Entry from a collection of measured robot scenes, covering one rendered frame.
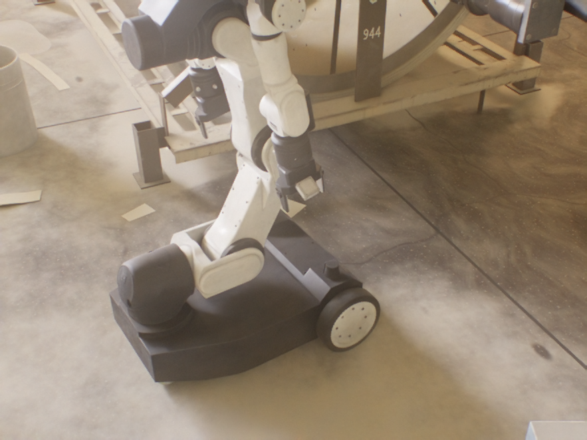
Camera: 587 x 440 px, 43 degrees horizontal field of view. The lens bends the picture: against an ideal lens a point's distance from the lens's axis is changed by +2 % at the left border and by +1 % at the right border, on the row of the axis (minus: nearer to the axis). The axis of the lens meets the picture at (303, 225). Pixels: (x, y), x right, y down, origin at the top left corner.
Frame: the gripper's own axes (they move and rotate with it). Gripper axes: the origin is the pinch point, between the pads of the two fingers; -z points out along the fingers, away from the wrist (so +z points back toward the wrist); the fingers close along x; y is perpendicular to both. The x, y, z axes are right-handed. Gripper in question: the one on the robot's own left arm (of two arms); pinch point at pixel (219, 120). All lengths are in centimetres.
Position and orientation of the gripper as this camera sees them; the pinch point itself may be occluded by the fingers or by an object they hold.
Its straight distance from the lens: 216.9
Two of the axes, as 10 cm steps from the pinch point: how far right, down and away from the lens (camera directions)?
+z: -1.7, -7.3, -6.6
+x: 8.2, -4.8, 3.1
